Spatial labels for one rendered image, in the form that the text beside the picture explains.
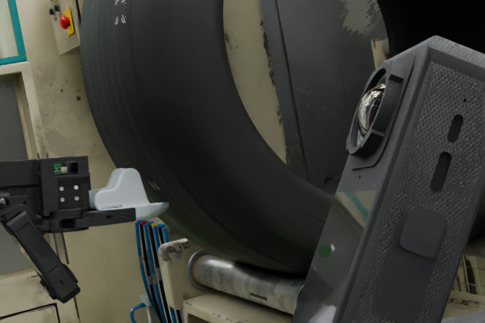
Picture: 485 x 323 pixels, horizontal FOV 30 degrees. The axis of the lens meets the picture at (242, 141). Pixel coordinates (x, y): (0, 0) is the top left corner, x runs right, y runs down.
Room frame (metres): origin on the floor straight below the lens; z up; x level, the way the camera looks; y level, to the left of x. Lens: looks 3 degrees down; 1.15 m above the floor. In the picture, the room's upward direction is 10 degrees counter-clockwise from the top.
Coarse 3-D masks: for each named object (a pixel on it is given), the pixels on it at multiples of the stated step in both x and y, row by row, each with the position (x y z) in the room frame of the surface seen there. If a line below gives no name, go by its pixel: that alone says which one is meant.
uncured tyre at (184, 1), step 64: (128, 0) 0.97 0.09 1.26; (192, 0) 0.95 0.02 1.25; (384, 0) 1.39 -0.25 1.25; (448, 0) 1.37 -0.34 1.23; (128, 64) 0.97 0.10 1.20; (192, 64) 0.94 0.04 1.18; (128, 128) 1.02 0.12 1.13; (192, 128) 0.95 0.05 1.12; (256, 128) 0.96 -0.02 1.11; (192, 192) 0.98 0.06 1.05; (256, 192) 0.96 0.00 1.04; (320, 192) 0.99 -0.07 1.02; (256, 256) 1.02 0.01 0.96
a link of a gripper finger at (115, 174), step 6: (120, 168) 1.05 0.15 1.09; (114, 174) 1.05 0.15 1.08; (114, 180) 1.05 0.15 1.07; (108, 186) 1.04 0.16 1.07; (114, 186) 1.04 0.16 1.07; (90, 192) 1.03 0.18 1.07; (96, 192) 1.04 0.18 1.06; (90, 198) 1.03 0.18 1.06; (90, 204) 1.03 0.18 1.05; (90, 210) 1.03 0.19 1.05; (96, 210) 1.03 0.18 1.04
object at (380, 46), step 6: (372, 42) 1.63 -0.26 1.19; (378, 42) 1.64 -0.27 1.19; (384, 42) 1.63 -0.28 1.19; (372, 48) 1.64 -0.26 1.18; (378, 48) 1.64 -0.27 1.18; (384, 48) 1.63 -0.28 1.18; (378, 54) 1.63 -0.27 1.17; (384, 54) 1.64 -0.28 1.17; (378, 60) 1.63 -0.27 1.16; (384, 60) 1.64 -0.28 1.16; (378, 66) 1.63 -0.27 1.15
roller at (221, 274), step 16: (208, 256) 1.30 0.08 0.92; (208, 272) 1.25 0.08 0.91; (224, 272) 1.20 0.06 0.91; (240, 272) 1.16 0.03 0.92; (256, 272) 1.13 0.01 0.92; (272, 272) 1.10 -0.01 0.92; (224, 288) 1.21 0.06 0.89; (240, 288) 1.15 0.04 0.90; (256, 288) 1.10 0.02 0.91; (272, 288) 1.06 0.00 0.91; (288, 288) 1.03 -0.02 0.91; (272, 304) 1.07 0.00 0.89; (288, 304) 1.03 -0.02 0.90
